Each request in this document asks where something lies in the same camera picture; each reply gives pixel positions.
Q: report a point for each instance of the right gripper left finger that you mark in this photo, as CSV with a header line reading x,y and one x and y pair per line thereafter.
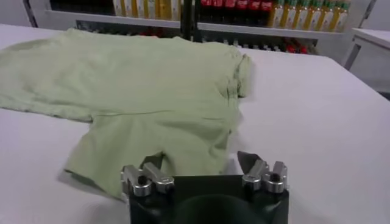
x,y
158,179

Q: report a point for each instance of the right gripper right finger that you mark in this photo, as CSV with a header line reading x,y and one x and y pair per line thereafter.
x,y
259,175

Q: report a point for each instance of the light green T-shirt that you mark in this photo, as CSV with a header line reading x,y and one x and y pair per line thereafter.
x,y
137,91

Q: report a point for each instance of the glass-front drink cooler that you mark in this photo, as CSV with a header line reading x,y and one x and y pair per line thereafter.
x,y
122,20
274,30

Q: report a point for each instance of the yellow tea bottle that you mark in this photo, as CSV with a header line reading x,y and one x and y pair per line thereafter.
x,y
324,16
152,7
176,7
340,18
164,7
117,7
299,15
129,7
286,15
311,16
140,7
275,15

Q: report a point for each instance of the red-cap cola bottle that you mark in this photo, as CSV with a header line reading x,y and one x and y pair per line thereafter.
x,y
255,12
243,12
206,12
218,12
266,12
231,12

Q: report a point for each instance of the white side table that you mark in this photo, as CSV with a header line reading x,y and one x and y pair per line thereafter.
x,y
371,36

